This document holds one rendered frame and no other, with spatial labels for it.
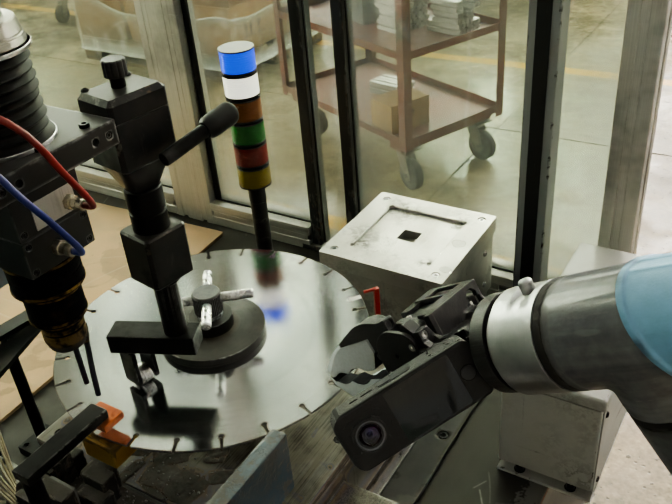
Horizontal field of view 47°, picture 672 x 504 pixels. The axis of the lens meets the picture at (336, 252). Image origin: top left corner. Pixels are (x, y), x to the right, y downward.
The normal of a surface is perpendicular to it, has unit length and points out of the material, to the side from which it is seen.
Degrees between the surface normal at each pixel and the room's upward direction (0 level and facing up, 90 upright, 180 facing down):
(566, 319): 56
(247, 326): 5
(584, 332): 70
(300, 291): 0
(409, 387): 63
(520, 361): 86
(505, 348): 74
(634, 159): 90
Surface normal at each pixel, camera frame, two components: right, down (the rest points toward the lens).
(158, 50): -0.51, 0.49
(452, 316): 0.57, -0.20
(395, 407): 0.13, 0.07
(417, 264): -0.07, -0.84
